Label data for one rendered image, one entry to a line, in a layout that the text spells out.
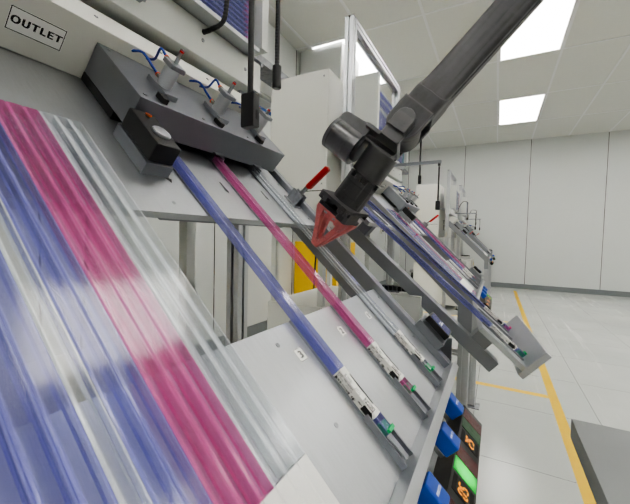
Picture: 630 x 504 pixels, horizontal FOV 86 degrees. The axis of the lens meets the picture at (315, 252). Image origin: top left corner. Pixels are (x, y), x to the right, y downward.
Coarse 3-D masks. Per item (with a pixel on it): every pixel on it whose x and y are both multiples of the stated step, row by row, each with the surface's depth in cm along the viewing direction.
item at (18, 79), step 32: (0, 64) 39; (32, 64) 44; (0, 96) 35; (32, 96) 39; (64, 96) 44; (96, 128) 43; (128, 160) 42; (192, 160) 55; (224, 160) 65; (128, 192) 38; (160, 192) 42; (192, 192) 47; (224, 192) 54; (256, 192) 64; (256, 224) 56; (288, 224) 63
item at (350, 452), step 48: (288, 336) 38; (336, 336) 45; (384, 336) 54; (288, 384) 32; (336, 384) 37; (384, 384) 44; (432, 384) 53; (336, 432) 32; (336, 480) 28; (384, 480) 31
